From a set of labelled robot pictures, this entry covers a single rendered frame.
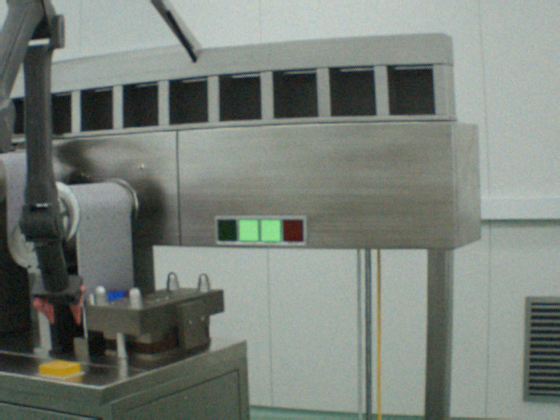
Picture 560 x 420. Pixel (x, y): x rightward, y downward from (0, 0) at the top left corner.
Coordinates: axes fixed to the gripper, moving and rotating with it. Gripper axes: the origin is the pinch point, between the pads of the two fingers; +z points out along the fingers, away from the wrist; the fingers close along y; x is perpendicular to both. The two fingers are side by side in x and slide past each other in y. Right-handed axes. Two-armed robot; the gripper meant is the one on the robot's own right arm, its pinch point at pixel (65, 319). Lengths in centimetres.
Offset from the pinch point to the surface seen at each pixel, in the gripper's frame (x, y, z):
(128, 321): -21.4, -7.7, 17.4
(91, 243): -42.6, 4.1, 10.0
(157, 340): -24.8, -12.9, 25.9
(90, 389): 6.5, -3.9, 14.1
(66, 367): -1.6, 3.4, 15.2
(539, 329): -199, -149, 174
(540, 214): -224, -148, 124
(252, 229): -55, -34, 15
